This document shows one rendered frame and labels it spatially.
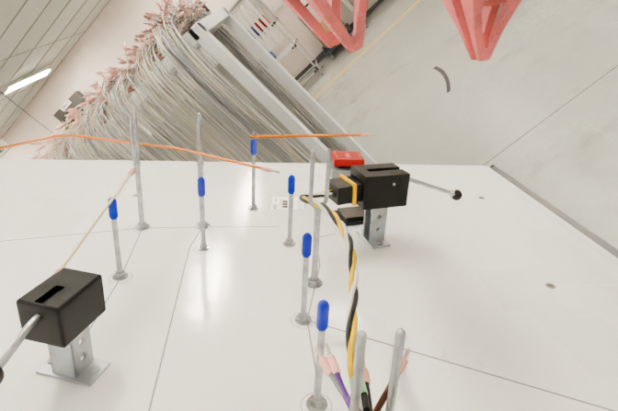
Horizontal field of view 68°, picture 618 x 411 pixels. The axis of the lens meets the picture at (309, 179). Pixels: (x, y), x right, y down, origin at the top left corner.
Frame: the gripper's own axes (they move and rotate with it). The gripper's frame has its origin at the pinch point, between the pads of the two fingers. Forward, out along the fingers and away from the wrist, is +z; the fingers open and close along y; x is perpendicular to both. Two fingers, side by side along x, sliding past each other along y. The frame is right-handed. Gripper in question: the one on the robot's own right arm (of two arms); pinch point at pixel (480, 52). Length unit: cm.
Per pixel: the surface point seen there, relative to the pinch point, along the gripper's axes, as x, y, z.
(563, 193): 110, -89, 82
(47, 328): -45.2, 16.5, 9.5
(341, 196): -18.8, 2.1, 12.6
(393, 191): -12.7, 2.3, 13.4
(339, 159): -10.6, -20.5, 17.6
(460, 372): -17.6, 22.4, 19.6
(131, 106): -44, -73, 14
